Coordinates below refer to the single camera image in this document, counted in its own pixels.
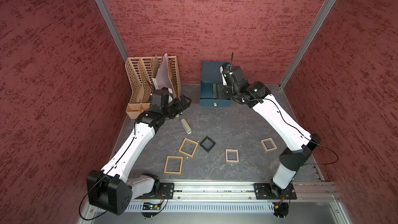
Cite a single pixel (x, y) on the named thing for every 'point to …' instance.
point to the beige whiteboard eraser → (186, 126)
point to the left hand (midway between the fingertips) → (186, 106)
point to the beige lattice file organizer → (145, 74)
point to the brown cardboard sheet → (155, 66)
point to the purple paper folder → (162, 80)
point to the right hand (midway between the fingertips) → (220, 90)
